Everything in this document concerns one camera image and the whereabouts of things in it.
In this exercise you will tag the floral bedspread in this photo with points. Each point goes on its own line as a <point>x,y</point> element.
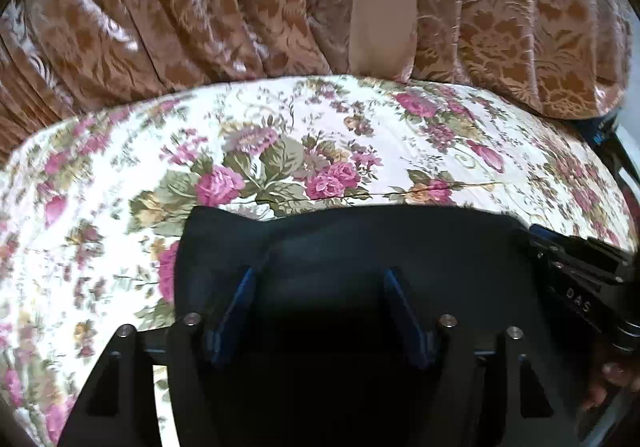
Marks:
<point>300,152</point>

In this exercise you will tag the person's right hand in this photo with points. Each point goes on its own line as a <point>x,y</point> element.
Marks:
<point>612,372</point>

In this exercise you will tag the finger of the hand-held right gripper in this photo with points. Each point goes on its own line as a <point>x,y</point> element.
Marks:
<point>542,236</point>

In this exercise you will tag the dark blue object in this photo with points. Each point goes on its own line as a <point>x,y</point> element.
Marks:
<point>597,132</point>

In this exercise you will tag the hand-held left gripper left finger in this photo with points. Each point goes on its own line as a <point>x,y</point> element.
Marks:
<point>240,299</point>

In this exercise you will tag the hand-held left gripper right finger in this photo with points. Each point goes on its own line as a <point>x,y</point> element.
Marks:
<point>400,307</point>

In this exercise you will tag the brown floral curtain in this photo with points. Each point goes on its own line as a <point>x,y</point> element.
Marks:
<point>175,12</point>
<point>525,12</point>

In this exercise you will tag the black pants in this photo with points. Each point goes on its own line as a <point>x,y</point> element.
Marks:
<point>340,252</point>

